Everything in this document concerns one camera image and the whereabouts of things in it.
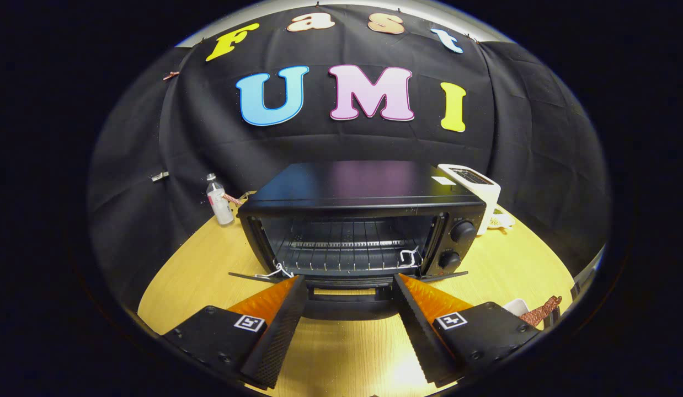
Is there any brown meat piece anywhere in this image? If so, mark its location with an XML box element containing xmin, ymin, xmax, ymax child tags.
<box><xmin>519</xmin><ymin>296</ymin><xmax>563</xmax><ymax>327</ymax></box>

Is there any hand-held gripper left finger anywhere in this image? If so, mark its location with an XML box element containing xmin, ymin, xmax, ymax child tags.
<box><xmin>162</xmin><ymin>275</ymin><xmax>309</xmax><ymax>390</ymax></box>

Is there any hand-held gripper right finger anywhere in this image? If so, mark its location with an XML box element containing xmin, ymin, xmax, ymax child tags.
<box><xmin>393</xmin><ymin>273</ymin><xmax>541</xmax><ymax>387</ymax></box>

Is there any white toaster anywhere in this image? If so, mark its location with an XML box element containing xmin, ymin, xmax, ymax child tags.
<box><xmin>437</xmin><ymin>163</ymin><xmax>501</xmax><ymax>236</ymax></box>

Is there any black toaster oven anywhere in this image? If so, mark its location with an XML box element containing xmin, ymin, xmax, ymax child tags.
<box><xmin>228</xmin><ymin>160</ymin><xmax>487</xmax><ymax>321</ymax></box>

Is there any clear plastic bottle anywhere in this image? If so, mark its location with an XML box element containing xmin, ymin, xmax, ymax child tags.
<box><xmin>206</xmin><ymin>173</ymin><xmax>235</xmax><ymax>226</ymax></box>

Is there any small white dish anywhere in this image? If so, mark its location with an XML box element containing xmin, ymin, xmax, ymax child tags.
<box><xmin>501</xmin><ymin>298</ymin><xmax>531</xmax><ymax>318</ymax></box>

